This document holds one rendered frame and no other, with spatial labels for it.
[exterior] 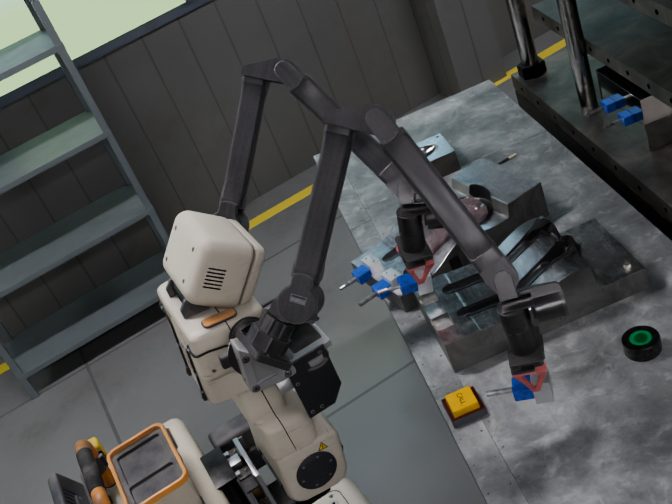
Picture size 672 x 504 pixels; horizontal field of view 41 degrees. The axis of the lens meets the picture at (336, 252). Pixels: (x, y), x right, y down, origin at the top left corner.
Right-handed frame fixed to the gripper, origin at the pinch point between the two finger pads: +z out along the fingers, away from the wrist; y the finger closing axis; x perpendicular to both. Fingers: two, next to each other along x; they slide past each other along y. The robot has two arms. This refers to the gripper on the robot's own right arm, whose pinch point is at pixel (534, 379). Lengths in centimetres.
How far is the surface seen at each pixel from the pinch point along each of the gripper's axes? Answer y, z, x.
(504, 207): 72, 5, 4
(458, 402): 8.8, 11.0, 18.7
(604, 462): -10.8, 15.0, -9.5
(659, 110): 101, 4, -42
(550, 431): -0.5, 14.9, 0.2
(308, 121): 301, 68, 116
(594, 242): 53, 9, -17
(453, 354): 22.7, 9.2, 19.3
